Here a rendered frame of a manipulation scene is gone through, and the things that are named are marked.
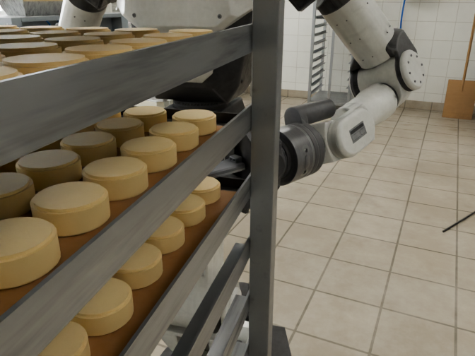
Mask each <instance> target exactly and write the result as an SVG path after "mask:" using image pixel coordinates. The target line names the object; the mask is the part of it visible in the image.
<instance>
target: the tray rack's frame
mask: <svg viewBox="0 0 475 356"><path fill-rule="evenodd" d="M316 3H317V2H316V1H314V2H313V12H312V34H311V46H310V69H309V81H308V93H307V103H309V102H314V101H318V100H323V99H326V98H328V99H330V100H332V101H333V102H334V104H335V105H336V106H343V105H345V104H346V103H347V102H349V101H351V100H352V99H353V98H354V97H353V96H352V94H351V90H350V87H349V85H348V92H347V93H344V92H334V91H331V82H332V65H333V56H334V39H335V32H334V31H333V30H332V48H331V57H330V66H329V84H328V91H324V90H322V91H318V92H317V93H316V94H314V95H313V96H312V97H311V94H310V91H311V83H312V79H311V77H312V64H313V62H312V60H313V51H314V45H313V43H314V41H315V37H314V33H315V16H316ZM347 94H348V97H345V96H346V95H347Z"/></svg>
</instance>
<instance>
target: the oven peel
mask: <svg viewBox="0 0 475 356"><path fill-rule="evenodd" d="M474 30H475V14H474V22H473V25H472V29H471V37H470V41H469V48H468V52H467V59H466V63H465V67H464V74H463V79H462V80H452V79H449V80H448V84H447V92H446V96H445V104H444V107H443V112H442V117H446V118H453V119H468V120H471V118H472V114H473V111H474V103H475V81H466V80H465V78H466V74H467V67H468V63H469V56H470V52H471V45H472V41H473V36H474Z"/></svg>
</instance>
